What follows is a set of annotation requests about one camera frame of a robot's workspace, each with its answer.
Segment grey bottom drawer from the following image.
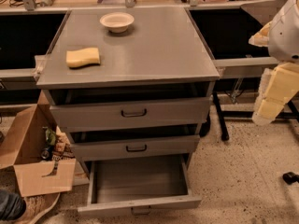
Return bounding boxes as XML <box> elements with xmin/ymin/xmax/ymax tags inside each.
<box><xmin>78</xmin><ymin>154</ymin><xmax>201</xmax><ymax>217</ymax></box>

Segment brown shoe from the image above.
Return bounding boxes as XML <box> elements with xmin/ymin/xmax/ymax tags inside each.
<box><xmin>14</xmin><ymin>193</ymin><xmax>60</xmax><ymax>224</ymax></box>

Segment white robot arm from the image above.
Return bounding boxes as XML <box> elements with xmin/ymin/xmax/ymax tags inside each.
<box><xmin>249</xmin><ymin>0</ymin><xmax>299</xmax><ymax>125</ymax></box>

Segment black floor object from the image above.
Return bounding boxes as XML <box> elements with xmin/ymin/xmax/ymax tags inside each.
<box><xmin>282</xmin><ymin>172</ymin><xmax>299</xmax><ymax>185</ymax></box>

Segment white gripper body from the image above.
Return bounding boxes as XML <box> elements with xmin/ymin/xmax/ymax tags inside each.
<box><xmin>265</xmin><ymin>63</ymin><xmax>299</xmax><ymax>105</ymax></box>

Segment grey drawer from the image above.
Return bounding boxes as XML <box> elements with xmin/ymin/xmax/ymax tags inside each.
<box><xmin>78</xmin><ymin>154</ymin><xmax>201</xmax><ymax>217</ymax></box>
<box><xmin>68</xmin><ymin>124</ymin><xmax>200</xmax><ymax>161</ymax></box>
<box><xmin>48</xmin><ymin>82</ymin><xmax>210</xmax><ymax>133</ymax></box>

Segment black table stand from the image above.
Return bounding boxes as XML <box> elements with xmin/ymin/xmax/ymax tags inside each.
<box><xmin>212</xmin><ymin>91</ymin><xmax>299</xmax><ymax>141</ymax></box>

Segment grey drawer cabinet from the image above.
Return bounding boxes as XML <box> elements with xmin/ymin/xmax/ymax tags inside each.
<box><xmin>36</xmin><ymin>6</ymin><xmax>221</xmax><ymax>173</ymax></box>

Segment snack packets in box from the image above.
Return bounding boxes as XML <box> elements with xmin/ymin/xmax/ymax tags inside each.
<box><xmin>40</xmin><ymin>127</ymin><xmax>75</xmax><ymax>161</ymax></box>

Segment yellow sponge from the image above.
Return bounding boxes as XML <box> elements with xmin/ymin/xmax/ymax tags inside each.
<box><xmin>66</xmin><ymin>48</ymin><xmax>100</xmax><ymax>68</ymax></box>

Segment grey side table top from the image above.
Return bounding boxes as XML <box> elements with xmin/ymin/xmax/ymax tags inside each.
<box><xmin>241</xmin><ymin>0</ymin><xmax>287</xmax><ymax>25</ymax></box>

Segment white bowl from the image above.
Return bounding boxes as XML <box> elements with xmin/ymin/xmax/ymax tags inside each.
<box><xmin>100</xmin><ymin>12</ymin><xmax>135</xmax><ymax>34</ymax></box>

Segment open cardboard box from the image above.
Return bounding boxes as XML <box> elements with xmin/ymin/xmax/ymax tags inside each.
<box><xmin>0</xmin><ymin>91</ymin><xmax>76</xmax><ymax>197</ymax></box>

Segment grey middle drawer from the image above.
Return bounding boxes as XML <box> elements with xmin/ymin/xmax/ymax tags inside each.
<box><xmin>68</xmin><ymin>124</ymin><xmax>200</xmax><ymax>161</ymax></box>

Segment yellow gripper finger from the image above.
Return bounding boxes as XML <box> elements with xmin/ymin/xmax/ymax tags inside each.
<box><xmin>249</xmin><ymin>22</ymin><xmax>271</xmax><ymax>47</ymax></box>
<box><xmin>252</xmin><ymin>68</ymin><xmax>284</xmax><ymax>126</ymax></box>

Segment grey top drawer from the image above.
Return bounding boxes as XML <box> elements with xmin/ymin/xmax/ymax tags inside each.
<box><xmin>48</xmin><ymin>82</ymin><xmax>210</xmax><ymax>133</ymax></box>

